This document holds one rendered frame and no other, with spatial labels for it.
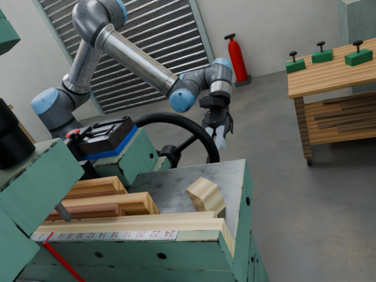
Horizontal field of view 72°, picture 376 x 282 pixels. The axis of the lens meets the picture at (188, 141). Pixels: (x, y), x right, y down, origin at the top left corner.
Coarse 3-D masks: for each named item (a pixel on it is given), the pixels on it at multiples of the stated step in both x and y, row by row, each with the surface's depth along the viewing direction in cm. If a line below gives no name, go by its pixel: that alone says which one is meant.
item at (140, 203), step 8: (144, 192) 40; (64, 200) 46; (72, 200) 45; (80, 200) 44; (88, 200) 43; (96, 200) 43; (104, 200) 42; (112, 200) 41; (120, 200) 40; (128, 200) 39; (136, 200) 39; (144, 200) 38; (152, 200) 40; (128, 208) 40; (136, 208) 39; (144, 208) 39; (152, 208) 40
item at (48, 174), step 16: (48, 144) 37; (64, 144) 38; (32, 160) 34; (48, 160) 35; (64, 160) 38; (0, 176) 33; (16, 176) 31; (32, 176) 33; (48, 176) 35; (64, 176) 37; (80, 176) 40; (0, 192) 29; (16, 192) 31; (32, 192) 33; (48, 192) 35; (64, 192) 37; (16, 208) 31; (32, 208) 32; (48, 208) 34; (32, 224) 32
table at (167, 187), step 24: (168, 168) 63; (192, 168) 49; (216, 168) 47; (240, 168) 44; (168, 192) 46; (240, 192) 39; (240, 216) 36; (240, 240) 34; (48, 264) 42; (240, 264) 33
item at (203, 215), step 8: (128, 216) 38; (136, 216) 37; (144, 216) 37; (152, 216) 36; (160, 216) 36; (168, 216) 35; (176, 216) 34; (184, 216) 34; (192, 216) 33; (200, 216) 33; (208, 216) 32; (216, 216) 33
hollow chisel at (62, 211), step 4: (60, 204) 40; (56, 208) 39; (60, 208) 39; (64, 208) 40; (60, 212) 40; (64, 212) 40; (68, 212) 41; (64, 216) 40; (68, 216) 40; (68, 220) 40
